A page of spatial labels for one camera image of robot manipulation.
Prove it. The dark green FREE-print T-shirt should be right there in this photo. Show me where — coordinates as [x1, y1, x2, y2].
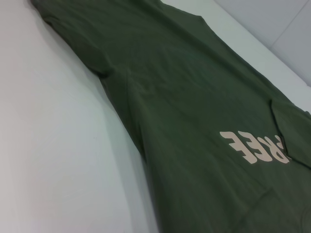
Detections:
[29, 0, 311, 233]

